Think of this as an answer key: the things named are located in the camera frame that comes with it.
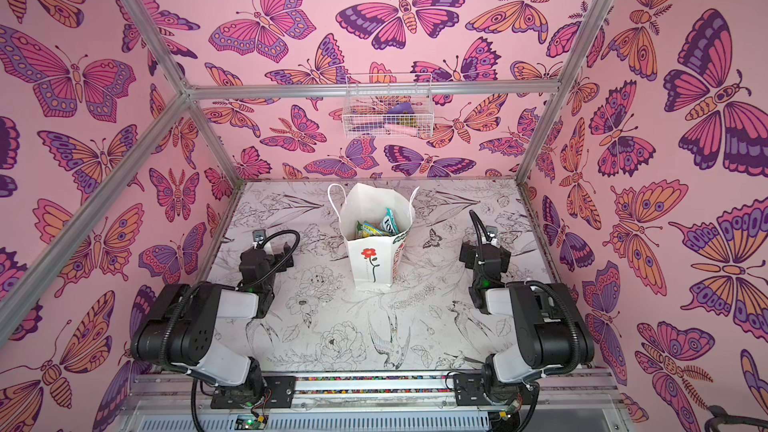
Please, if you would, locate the teal Fox's fruits bag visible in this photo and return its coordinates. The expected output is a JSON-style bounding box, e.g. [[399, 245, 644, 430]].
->
[[380, 208, 400, 236]]

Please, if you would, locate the white paper bag with flower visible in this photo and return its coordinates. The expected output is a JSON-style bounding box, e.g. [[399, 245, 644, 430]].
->
[[327, 183, 419, 290]]

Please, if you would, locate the green Fox's spring tea bag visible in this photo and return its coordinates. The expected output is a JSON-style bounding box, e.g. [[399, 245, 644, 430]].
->
[[355, 222, 391, 239]]

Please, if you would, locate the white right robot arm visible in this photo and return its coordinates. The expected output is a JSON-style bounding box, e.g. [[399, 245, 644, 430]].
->
[[459, 242, 595, 404]]

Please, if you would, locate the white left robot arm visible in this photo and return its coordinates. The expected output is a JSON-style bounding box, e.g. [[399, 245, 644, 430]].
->
[[130, 244, 294, 408]]

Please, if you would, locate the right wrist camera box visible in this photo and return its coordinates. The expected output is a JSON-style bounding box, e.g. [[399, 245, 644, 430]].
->
[[482, 226, 499, 247]]

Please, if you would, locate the black corrugated cable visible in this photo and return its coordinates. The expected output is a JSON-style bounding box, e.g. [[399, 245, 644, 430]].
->
[[467, 209, 595, 373]]

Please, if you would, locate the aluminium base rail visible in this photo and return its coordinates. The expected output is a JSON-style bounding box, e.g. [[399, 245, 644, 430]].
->
[[116, 369, 632, 431]]

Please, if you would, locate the white wire basket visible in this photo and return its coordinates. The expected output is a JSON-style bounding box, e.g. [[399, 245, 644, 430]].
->
[[339, 70, 435, 139]]

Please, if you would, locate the aluminium frame post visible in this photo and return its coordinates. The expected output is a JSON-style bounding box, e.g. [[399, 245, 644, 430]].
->
[[515, 0, 615, 185]]

